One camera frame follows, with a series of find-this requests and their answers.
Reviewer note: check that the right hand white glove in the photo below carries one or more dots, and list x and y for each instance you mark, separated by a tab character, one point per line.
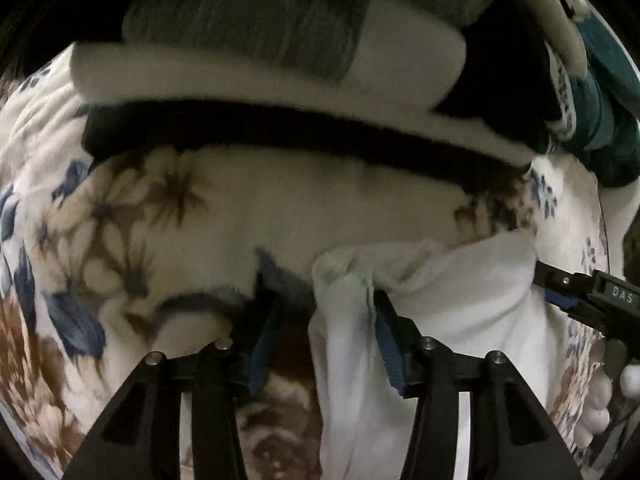
595	416

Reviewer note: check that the black grey folded garment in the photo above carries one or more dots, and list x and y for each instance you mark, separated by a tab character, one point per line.
318	37

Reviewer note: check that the teal plush blanket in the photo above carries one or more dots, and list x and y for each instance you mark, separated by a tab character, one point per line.
606	101

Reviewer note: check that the floral bed blanket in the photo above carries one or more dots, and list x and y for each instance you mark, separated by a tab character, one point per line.
101	263

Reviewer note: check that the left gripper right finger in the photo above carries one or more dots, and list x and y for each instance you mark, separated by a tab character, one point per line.
511	434

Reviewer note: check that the white t-shirt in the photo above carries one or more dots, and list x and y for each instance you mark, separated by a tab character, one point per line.
475	299

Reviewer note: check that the black bottom folded garment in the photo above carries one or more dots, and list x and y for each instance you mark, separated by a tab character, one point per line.
136	128

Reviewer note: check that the cream folded garment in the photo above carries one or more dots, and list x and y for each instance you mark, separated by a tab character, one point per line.
405	63

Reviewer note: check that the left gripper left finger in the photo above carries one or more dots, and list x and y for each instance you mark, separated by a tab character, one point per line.
167	406

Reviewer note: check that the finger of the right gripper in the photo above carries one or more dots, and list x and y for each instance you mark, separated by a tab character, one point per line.
562	289

